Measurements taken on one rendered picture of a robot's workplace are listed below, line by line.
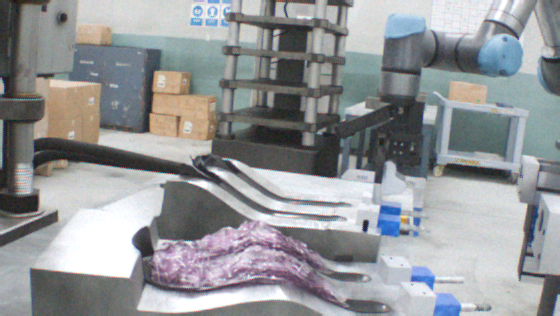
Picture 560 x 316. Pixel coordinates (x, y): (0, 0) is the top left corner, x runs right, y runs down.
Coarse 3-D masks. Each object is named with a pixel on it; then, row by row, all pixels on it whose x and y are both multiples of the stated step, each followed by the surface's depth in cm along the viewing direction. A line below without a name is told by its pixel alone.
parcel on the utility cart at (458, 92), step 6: (450, 84) 676; (456, 84) 658; (462, 84) 657; (468, 84) 656; (450, 90) 670; (456, 90) 659; (462, 90) 657; (468, 90) 656; (474, 90) 655; (480, 90) 654; (486, 90) 654; (450, 96) 667; (456, 96) 660; (462, 96) 658; (468, 96) 657; (474, 96) 656; (480, 96) 655; (468, 102) 659; (474, 102) 658; (480, 102) 657
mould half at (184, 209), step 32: (160, 192) 125; (192, 192) 103; (224, 192) 106; (256, 192) 116; (288, 192) 125; (160, 224) 106; (192, 224) 104; (224, 224) 103; (288, 224) 101; (320, 224) 102; (352, 224) 103
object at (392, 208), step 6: (366, 192) 116; (366, 198) 113; (384, 204) 113; (390, 204) 114; (396, 204) 114; (384, 210) 113; (390, 210) 112; (396, 210) 112; (402, 210) 114; (408, 210) 114; (414, 216) 113; (420, 216) 113; (426, 216) 113
